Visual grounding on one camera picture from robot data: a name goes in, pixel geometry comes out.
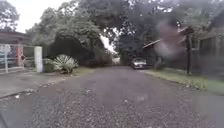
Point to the dark trees overhanging road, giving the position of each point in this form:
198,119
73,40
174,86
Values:
143,23

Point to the grass verge by spiky plant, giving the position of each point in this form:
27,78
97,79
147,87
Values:
81,70

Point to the grey concrete driveway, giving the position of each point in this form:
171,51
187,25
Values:
23,83

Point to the spiky pale green plant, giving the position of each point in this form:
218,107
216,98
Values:
65,63

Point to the grass verge beside car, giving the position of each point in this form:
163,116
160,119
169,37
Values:
186,80

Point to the dark gravel road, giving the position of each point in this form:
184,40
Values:
113,100

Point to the tall tree behind brick building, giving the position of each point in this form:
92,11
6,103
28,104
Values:
7,15

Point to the red brick building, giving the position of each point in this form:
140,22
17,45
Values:
11,38

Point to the dark building with sloped roof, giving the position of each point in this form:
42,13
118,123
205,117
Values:
206,56

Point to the white gate pillar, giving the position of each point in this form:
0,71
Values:
38,60

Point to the pale metal gate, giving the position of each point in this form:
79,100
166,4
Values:
6,58

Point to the grey car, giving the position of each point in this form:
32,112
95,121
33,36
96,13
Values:
139,63

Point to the dense trees and hedge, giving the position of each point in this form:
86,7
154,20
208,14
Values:
76,36

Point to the dark pole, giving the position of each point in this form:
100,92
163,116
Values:
189,56

